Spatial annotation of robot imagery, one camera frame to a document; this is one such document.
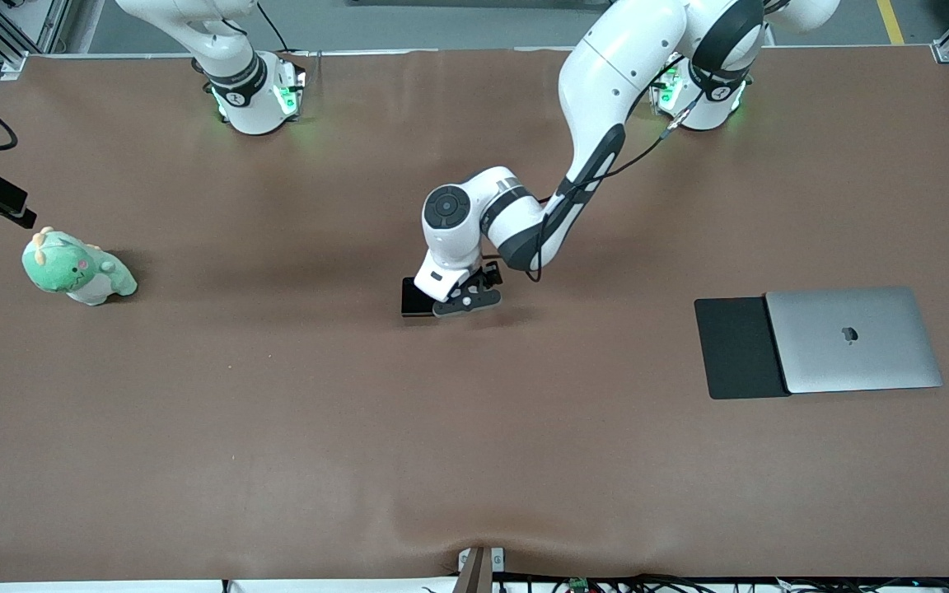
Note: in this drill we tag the black mouse pad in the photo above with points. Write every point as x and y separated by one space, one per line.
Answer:
734 350

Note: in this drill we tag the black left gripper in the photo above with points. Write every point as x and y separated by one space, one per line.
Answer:
492 275

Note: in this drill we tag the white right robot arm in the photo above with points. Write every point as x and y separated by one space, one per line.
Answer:
248 115

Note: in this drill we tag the metal bracket with brown post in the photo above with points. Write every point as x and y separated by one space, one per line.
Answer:
479 568

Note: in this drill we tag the brown table cover mat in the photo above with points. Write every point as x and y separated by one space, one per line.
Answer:
474 412

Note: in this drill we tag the silver apple laptop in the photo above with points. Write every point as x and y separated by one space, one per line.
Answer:
853 354

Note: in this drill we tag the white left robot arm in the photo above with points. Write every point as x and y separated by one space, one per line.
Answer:
606 74

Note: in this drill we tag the green plush dinosaur toy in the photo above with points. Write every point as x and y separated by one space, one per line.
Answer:
71 268

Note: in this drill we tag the small green terminal block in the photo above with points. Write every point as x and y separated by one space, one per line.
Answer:
579 584

